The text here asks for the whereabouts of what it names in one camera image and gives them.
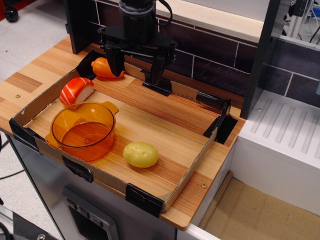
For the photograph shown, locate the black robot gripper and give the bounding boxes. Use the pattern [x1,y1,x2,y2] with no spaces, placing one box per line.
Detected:
[98,10,177,86]

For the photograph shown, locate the cardboard fence with black tape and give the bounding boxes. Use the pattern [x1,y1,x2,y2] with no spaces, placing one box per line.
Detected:
[9,50,244,228]

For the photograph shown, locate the yellow toy potato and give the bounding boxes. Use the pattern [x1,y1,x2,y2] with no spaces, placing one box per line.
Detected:
[123,142,159,168]

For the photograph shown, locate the white dish drying rack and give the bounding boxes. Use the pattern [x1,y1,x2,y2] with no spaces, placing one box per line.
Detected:
[230,91,320,215]

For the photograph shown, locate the dark grey vertical post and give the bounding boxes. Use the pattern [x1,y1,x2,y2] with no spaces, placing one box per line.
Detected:
[240,0,290,119]

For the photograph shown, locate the orange toy carrot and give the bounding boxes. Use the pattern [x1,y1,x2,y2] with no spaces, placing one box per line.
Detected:
[91,57,125,79]

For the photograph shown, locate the black caster wheel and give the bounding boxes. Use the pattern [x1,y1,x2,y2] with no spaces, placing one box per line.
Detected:
[4,6,19,23]

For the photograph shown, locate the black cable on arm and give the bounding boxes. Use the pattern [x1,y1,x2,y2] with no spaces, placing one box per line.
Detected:
[152,0,174,33]

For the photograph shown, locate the salmon sushi toy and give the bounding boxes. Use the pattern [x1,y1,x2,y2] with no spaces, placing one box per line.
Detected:
[59,77,94,106]

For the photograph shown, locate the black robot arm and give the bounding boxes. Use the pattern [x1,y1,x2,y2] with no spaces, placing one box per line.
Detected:
[98,0,178,86]

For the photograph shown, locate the orange transparent plastic pot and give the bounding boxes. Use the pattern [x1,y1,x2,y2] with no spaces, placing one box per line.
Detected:
[45,101,119,163]

